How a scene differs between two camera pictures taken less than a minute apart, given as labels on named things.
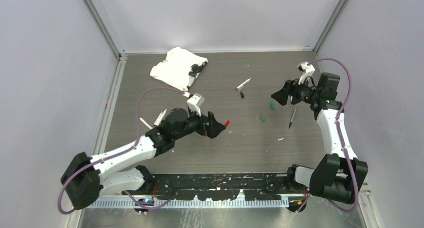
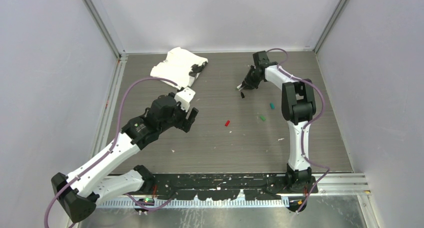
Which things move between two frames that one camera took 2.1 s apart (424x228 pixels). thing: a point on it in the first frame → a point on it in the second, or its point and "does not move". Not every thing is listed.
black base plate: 233,186 does not move
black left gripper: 214,127 → 185,124
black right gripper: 292,88 → 247,82
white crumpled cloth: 179,69 does not move
